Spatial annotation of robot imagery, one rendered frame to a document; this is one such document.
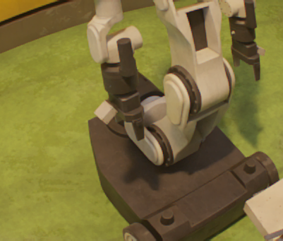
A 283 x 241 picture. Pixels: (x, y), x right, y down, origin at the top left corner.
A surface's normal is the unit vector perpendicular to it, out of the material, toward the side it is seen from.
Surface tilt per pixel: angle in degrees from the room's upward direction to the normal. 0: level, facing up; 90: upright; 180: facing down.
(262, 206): 0
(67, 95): 0
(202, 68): 80
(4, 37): 90
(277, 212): 0
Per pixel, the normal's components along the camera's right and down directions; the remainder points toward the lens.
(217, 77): 0.47, 0.25
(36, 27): 0.40, 0.65
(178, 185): -0.03, -0.69
